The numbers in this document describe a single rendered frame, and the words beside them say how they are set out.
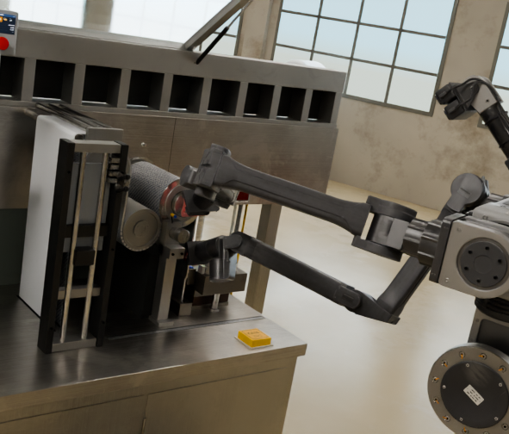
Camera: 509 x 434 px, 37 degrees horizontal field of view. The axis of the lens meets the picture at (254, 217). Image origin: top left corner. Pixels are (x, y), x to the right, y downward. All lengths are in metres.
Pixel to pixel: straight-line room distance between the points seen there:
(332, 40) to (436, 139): 1.82
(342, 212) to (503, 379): 0.47
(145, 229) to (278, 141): 0.81
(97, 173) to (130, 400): 0.58
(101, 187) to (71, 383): 0.47
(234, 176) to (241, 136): 1.21
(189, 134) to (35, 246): 0.67
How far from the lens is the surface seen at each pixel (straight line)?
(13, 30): 1.90
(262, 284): 3.19
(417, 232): 1.42
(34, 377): 1.90
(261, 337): 2.21
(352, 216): 1.46
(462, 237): 1.38
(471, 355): 1.64
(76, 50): 2.32
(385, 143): 9.50
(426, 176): 9.32
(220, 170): 1.49
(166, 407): 2.11
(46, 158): 2.14
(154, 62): 2.45
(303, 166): 2.91
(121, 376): 1.94
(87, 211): 1.95
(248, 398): 2.28
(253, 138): 2.72
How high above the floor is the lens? 1.78
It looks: 14 degrees down
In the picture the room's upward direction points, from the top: 10 degrees clockwise
